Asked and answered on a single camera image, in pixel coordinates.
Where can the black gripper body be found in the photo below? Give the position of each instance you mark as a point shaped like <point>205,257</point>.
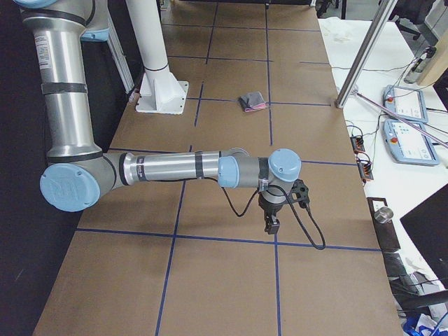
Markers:
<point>270,208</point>

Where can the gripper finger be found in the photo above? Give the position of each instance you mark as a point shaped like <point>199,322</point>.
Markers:
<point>272,224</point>

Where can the pink and grey towel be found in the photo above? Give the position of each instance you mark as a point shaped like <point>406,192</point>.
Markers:
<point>252,101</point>

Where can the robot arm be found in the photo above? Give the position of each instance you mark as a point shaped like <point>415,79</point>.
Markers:
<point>79,173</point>

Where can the orange black connector box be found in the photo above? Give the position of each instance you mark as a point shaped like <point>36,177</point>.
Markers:
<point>357,143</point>

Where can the metal cylinder weight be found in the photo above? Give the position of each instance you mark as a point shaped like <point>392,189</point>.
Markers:
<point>383,215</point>

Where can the black tray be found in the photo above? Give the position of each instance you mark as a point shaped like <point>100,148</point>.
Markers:
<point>386,234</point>

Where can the near teach pendant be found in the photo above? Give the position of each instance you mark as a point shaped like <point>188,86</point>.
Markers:
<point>408,146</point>

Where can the teach pendant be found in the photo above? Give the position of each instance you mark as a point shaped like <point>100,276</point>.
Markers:
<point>408,146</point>
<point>406,102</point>

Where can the metal grabber stick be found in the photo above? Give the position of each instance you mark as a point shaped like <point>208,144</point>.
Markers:
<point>401,119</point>

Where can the black monitor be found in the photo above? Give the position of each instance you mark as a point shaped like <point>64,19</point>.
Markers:
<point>426,226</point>

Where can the far teach pendant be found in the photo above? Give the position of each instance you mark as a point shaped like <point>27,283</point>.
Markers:
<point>406,102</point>

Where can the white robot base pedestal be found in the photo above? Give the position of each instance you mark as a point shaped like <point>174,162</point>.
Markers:
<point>160,91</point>

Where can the aluminium frame post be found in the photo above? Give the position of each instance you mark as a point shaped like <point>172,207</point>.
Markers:
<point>380,18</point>

